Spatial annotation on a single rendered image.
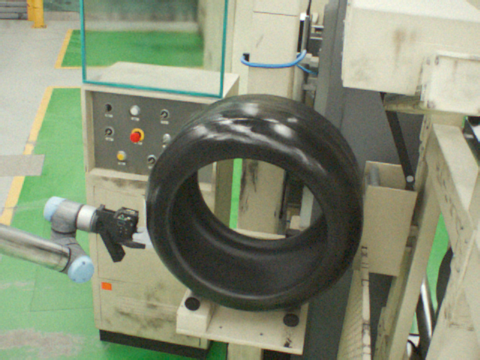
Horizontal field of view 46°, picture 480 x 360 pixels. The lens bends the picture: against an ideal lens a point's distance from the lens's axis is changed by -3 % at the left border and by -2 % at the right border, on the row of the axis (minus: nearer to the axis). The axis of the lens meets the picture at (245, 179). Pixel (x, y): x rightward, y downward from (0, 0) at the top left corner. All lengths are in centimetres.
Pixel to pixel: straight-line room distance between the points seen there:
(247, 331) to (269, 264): 22
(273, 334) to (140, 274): 98
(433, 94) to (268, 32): 81
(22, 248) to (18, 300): 168
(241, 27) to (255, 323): 339
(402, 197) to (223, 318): 64
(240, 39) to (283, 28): 317
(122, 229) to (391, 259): 83
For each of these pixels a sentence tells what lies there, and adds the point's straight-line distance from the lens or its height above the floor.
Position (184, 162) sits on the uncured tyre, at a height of 135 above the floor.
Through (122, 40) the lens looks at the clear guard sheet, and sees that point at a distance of 219.
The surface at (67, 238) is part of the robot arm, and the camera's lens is 173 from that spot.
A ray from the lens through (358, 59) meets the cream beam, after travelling 104.
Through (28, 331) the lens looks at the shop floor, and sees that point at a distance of 302.
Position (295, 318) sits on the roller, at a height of 91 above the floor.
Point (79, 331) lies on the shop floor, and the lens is 297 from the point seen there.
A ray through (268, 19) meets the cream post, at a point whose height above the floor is 164.
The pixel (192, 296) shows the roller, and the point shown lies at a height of 92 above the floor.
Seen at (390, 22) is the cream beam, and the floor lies 176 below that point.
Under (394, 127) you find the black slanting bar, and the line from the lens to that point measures 166.
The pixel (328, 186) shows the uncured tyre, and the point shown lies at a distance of 137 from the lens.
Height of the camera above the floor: 192
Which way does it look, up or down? 25 degrees down
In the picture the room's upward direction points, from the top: 4 degrees clockwise
